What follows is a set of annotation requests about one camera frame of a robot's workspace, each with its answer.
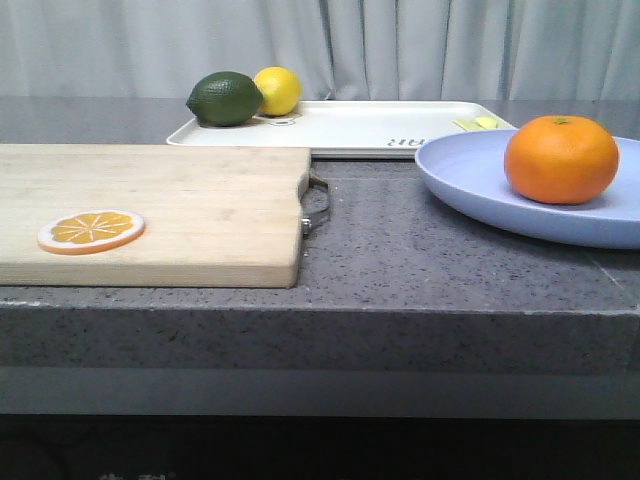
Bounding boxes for light blue plate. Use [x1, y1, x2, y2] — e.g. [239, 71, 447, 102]
[415, 129, 639, 250]

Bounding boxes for orange fruit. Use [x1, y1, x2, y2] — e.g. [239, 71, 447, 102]
[504, 115, 620, 205]

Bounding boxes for white rectangular tray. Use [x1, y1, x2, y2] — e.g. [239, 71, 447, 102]
[167, 101, 513, 159]

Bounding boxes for yellow print on tray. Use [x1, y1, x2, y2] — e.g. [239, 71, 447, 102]
[453, 116, 500, 131]

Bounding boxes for wooden cutting board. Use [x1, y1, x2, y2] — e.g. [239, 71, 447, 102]
[1, 144, 311, 288]

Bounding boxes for yellow lemon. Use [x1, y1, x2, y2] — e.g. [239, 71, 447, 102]
[254, 66, 302, 116]

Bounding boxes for green lime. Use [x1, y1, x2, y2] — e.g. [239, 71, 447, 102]
[186, 71, 263, 127]

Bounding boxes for orange slice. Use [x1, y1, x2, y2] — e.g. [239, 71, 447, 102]
[37, 210, 146, 255]

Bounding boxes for grey curtain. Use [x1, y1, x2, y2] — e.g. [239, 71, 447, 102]
[1, 1, 639, 100]

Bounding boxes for metal cutting board handle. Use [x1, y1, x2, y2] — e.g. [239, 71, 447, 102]
[299, 170, 330, 238]

